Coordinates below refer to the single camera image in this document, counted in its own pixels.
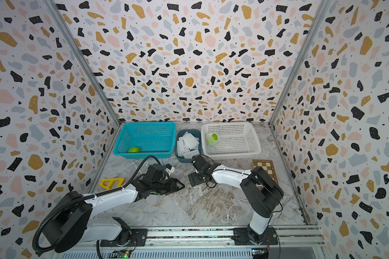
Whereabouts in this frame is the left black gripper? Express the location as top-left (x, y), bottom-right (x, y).
top-left (151, 177), bottom-right (187, 195)

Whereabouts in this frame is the white foam net sleeve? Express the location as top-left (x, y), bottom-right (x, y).
top-left (206, 133), bottom-right (220, 146)

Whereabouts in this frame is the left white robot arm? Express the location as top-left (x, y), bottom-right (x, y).
top-left (32, 164), bottom-right (185, 255)

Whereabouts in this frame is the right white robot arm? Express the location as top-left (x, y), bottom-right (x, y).
top-left (188, 155), bottom-right (284, 245)

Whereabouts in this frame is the pile of white foam nets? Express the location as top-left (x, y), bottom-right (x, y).
top-left (176, 131), bottom-right (201, 160)

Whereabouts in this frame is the dark teal small bin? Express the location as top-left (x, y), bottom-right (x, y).
top-left (175, 129), bottom-right (203, 163)

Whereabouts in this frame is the teal plastic basket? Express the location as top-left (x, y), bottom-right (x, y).
top-left (113, 122), bottom-right (176, 159)

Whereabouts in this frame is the white plastic basket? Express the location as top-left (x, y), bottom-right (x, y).
top-left (201, 123), bottom-right (261, 160)

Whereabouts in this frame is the yellow triangular plastic piece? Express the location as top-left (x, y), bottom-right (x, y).
top-left (99, 178), bottom-right (125, 190)

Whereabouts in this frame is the wooden chessboard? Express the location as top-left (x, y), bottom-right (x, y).
top-left (252, 159), bottom-right (278, 184)

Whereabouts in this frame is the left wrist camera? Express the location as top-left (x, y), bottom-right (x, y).
top-left (163, 164), bottom-right (175, 176)

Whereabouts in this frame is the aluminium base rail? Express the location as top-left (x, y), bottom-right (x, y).
top-left (50, 226), bottom-right (330, 259)

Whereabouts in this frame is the black corrugated cable conduit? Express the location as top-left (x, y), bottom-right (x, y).
top-left (31, 155), bottom-right (163, 259)

